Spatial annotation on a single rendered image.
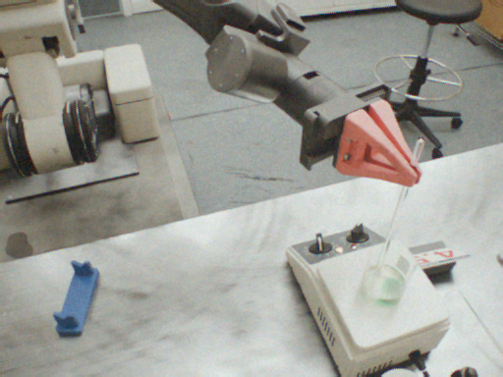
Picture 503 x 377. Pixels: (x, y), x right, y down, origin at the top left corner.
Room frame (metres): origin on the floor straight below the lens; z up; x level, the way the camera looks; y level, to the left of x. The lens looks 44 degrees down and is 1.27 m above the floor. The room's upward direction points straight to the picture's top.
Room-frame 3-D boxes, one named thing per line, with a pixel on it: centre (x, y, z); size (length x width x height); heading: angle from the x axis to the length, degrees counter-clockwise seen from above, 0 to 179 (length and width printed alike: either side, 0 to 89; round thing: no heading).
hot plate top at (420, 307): (0.28, -0.14, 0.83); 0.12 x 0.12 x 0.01; 19
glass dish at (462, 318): (0.29, -0.27, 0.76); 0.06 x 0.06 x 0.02
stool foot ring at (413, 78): (1.73, -0.71, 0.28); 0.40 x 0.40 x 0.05
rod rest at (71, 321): (0.31, 0.24, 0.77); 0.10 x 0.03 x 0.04; 0
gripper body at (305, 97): (0.37, -0.07, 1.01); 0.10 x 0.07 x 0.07; 124
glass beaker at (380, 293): (0.27, -0.14, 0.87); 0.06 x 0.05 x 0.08; 148
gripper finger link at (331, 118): (0.31, -0.10, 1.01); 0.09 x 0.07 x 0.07; 34
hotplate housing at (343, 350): (0.30, -0.14, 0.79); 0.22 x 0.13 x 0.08; 19
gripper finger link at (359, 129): (0.32, -0.12, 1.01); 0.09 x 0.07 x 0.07; 34
